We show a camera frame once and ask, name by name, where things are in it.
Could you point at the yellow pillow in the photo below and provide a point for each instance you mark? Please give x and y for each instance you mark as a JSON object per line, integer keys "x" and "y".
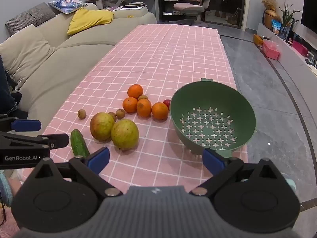
{"x": 86, "y": 21}

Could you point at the small white frame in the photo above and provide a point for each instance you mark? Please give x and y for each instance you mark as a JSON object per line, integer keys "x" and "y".
{"x": 310, "y": 57}

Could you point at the blue snack bag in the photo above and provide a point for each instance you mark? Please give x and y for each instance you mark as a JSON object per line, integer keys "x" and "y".
{"x": 275, "y": 26}

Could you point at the orange box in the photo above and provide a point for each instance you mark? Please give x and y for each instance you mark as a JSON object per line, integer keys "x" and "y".
{"x": 258, "y": 40}

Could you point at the pink checkered tablecloth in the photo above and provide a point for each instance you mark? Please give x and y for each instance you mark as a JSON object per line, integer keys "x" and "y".
{"x": 161, "y": 54}

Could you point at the brown kiwi near mangoes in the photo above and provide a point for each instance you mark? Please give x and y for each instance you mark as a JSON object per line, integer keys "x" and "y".
{"x": 120, "y": 113}

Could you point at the blue printed pillow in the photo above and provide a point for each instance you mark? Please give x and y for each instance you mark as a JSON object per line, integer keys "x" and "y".
{"x": 66, "y": 5}

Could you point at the beige sofa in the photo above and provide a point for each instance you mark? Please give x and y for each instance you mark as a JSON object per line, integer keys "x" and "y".
{"x": 81, "y": 42}

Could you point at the black shelf unit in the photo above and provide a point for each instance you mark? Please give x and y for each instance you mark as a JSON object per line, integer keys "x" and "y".
{"x": 168, "y": 7}

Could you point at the lone brown kiwi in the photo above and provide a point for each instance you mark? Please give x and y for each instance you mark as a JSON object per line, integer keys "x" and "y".
{"x": 81, "y": 114}

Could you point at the pink box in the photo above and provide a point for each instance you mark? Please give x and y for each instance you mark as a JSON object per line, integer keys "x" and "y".
{"x": 271, "y": 50}

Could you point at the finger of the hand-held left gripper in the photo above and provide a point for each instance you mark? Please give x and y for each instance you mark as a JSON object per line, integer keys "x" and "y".
{"x": 57, "y": 140}
{"x": 26, "y": 125}

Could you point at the large yellow-green apple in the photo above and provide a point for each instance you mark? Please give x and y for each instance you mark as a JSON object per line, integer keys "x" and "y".
{"x": 124, "y": 133}
{"x": 102, "y": 126}

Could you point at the magenta box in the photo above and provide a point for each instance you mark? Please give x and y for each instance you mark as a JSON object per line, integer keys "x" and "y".
{"x": 300, "y": 48}

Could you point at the brown boot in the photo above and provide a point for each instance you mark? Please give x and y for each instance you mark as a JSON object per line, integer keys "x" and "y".
{"x": 232, "y": 19}

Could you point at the dark flat book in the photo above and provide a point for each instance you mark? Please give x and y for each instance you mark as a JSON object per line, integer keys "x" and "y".
{"x": 135, "y": 4}

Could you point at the grey textured cushion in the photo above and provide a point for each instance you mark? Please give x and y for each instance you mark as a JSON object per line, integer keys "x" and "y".
{"x": 27, "y": 17}

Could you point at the green potted plant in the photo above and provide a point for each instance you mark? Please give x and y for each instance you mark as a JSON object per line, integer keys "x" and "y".
{"x": 288, "y": 16}

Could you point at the orange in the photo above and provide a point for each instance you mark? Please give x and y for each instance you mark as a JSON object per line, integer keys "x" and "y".
{"x": 160, "y": 110}
{"x": 130, "y": 104}
{"x": 144, "y": 108}
{"x": 135, "y": 91}

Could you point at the white tv cabinet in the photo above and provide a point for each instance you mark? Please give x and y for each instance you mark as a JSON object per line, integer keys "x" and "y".
{"x": 294, "y": 62}

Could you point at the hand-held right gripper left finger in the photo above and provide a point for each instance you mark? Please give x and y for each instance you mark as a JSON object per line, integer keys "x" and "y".
{"x": 99, "y": 159}

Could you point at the small brown longan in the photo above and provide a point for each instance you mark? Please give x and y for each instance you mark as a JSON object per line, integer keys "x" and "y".
{"x": 112, "y": 115}
{"x": 143, "y": 97}

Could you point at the person's dark clothing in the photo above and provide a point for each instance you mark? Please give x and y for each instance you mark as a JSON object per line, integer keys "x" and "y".
{"x": 6, "y": 86}

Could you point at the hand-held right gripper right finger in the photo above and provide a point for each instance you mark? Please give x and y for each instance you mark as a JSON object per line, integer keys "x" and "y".
{"x": 212, "y": 160}

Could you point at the beige sofa cushion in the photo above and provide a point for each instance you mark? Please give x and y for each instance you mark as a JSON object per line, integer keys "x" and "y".
{"x": 22, "y": 52}

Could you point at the golden vase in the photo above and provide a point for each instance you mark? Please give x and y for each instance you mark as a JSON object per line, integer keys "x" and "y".
{"x": 271, "y": 18}

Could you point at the green plastic colander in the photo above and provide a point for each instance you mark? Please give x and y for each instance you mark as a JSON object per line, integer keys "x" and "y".
{"x": 188, "y": 99}

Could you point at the green cucumber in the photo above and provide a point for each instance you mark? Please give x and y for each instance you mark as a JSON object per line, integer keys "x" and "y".
{"x": 78, "y": 141}

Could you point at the black television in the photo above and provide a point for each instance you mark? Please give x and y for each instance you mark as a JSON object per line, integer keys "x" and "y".
{"x": 310, "y": 2}

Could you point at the dried flower bunch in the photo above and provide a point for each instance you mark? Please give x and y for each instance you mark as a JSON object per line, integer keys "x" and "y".
{"x": 268, "y": 2}

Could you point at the red plum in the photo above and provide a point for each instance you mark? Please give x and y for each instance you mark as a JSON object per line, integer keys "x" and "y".
{"x": 167, "y": 103}

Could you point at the pink fluffy rug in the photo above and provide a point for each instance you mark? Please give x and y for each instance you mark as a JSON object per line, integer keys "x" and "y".
{"x": 10, "y": 218}

